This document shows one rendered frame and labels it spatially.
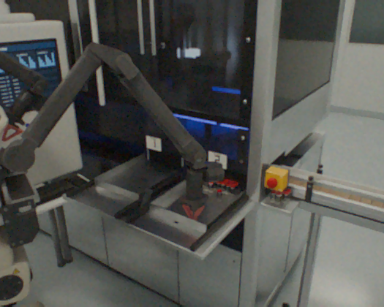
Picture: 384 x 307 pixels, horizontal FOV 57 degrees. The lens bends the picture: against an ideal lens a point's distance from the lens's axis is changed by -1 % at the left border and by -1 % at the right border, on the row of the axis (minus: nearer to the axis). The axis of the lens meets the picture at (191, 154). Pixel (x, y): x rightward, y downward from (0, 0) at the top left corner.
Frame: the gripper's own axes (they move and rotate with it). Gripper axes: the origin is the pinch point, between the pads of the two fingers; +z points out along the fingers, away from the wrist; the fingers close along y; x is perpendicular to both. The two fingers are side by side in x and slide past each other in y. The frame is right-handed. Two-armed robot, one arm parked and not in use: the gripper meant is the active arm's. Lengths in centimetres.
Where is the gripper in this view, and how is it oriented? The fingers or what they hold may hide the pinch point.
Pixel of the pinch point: (192, 220)
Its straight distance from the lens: 129.0
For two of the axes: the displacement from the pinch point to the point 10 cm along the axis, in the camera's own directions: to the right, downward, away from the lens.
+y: 5.5, -2.5, 8.0
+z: -0.4, 9.4, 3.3
